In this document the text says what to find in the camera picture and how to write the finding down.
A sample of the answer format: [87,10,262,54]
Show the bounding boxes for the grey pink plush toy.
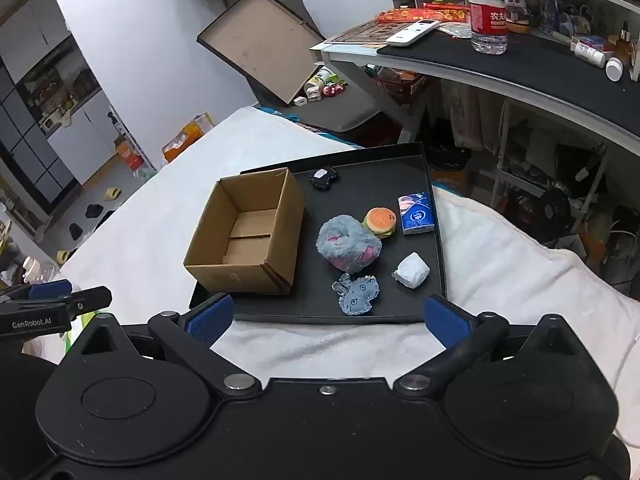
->
[316,215,383,275]

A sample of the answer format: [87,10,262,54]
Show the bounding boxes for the white green canister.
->
[305,66,334,102]

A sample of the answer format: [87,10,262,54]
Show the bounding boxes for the black fan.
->
[507,187,573,241]

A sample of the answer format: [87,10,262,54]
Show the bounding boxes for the small black fabric piece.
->
[307,168,339,191]

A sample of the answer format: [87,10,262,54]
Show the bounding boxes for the small doll figure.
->
[504,0,534,35]

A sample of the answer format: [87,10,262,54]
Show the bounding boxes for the red patterned packet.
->
[377,2,471,24]

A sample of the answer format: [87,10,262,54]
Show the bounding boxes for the white tote bag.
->
[447,85,501,153]

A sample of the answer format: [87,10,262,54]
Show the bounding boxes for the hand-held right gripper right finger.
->
[392,295,586,403]

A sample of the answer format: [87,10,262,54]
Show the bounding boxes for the brown dropper bottle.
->
[615,22,632,66]

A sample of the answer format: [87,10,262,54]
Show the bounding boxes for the patterned desk mat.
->
[327,21,401,47]

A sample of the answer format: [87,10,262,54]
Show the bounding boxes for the burger squishy toy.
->
[363,207,397,240]

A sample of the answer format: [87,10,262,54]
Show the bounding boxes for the clear water bottle red label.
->
[465,0,510,55]

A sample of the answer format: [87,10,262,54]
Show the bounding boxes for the white metal rack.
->
[490,100,608,221]

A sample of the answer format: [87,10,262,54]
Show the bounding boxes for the blue denim stuffed toy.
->
[332,274,379,317]

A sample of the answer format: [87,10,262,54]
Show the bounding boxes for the brown cardboard box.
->
[183,168,307,296]

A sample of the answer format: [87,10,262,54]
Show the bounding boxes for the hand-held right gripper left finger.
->
[70,294,263,401]

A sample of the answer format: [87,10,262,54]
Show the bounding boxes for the black topped desk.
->
[310,20,640,142]

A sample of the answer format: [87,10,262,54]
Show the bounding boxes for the orange red carton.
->
[115,140,146,171]

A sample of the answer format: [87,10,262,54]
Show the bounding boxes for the black tray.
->
[189,142,447,325]

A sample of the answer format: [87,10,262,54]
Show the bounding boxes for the blue tissue pack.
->
[397,191,437,236]

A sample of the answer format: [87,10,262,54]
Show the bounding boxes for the white remote control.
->
[385,19,441,48]

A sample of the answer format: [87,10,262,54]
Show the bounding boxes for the large flat brown box lid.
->
[196,0,326,107]

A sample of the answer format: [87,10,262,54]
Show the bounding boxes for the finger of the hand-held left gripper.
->
[0,280,75,306]
[59,286,113,323]

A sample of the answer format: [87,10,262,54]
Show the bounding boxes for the grey white wardrobe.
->
[0,0,132,221]

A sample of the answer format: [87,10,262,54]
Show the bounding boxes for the white paper roll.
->
[392,252,431,289]

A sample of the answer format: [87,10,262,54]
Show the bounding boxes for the white tube bottle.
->
[572,40,607,69]

